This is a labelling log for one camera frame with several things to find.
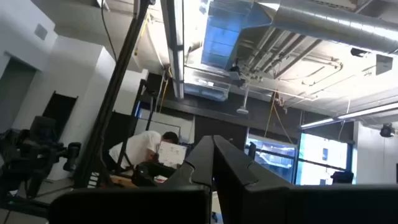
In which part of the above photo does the translucent ceiling box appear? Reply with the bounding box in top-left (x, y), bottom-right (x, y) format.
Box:
top-left (183, 74), bottom-right (231, 102)

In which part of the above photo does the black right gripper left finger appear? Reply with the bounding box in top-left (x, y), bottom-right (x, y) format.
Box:
top-left (49, 135), bottom-right (215, 224)

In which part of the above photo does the person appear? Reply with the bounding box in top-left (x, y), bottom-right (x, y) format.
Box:
top-left (108, 130), bottom-right (180, 171)

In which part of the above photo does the blue rectangular ceiling duct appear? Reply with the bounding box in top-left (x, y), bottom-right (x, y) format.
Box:
top-left (200, 0), bottom-right (271, 71)

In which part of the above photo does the black monitor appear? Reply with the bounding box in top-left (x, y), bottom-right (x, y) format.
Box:
top-left (330, 170), bottom-right (354, 185)

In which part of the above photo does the yellow hanging cable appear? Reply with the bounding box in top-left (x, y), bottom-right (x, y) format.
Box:
top-left (264, 91), bottom-right (293, 144)

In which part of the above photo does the white pendant sensor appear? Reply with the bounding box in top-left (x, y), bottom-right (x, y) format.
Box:
top-left (236, 86), bottom-right (249, 115)

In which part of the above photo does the black ceiling camera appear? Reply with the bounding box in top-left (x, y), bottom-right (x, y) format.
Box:
top-left (379, 123), bottom-right (396, 138)

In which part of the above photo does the silver round ceiling duct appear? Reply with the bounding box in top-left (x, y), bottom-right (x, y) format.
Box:
top-left (273, 0), bottom-right (398, 55)

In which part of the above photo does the black hanging cable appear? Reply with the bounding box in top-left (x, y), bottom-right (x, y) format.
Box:
top-left (101, 0), bottom-right (118, 62)

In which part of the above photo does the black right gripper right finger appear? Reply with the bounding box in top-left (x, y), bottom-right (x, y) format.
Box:
top-left (213, 135), bottom-right (398, 224)

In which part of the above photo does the grey ceiling beam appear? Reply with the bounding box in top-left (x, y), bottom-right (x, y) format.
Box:
top-left (160, 0), bottom-right (186, 100)

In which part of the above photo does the white paper board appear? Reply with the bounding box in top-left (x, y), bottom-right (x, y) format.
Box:
top-left (157, 141), bottom-right (187, 169)

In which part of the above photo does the ceiling light strip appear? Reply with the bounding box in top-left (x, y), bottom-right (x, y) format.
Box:
top-left (300, 102), bottom-right (398, 130)

